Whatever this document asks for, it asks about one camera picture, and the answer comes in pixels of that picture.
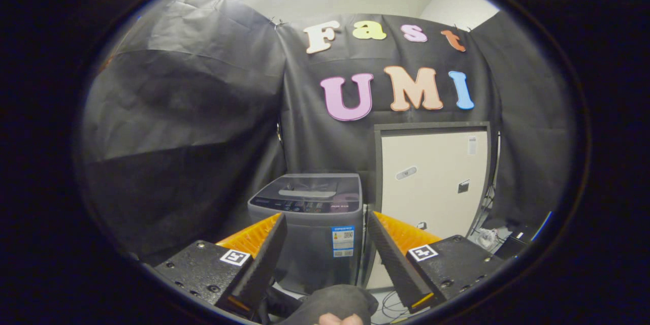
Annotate black backdrop cloth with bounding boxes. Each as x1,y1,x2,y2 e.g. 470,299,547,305
79,0,577,265

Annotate black box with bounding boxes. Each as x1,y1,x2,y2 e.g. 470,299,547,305
495,234,531,259

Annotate grey washing machine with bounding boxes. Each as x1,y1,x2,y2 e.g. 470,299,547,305
247,173,365,295

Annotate beige cabinet with dark frame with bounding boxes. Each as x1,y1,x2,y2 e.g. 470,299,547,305
373,122,492,290

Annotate person's dark trouser leg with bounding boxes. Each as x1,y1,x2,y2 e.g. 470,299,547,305
267,284,379,325

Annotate black floor cables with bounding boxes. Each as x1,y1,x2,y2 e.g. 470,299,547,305
381,289,412,318

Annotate clear plastic bag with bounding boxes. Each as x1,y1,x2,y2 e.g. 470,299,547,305
477,227,501,249

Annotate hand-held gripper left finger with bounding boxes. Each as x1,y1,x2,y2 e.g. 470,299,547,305
142,212,287,318

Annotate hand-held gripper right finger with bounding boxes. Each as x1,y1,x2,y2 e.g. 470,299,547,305
368,211,508,315

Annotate hanging black cables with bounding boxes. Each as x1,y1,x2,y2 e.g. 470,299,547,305
472,132,501,229

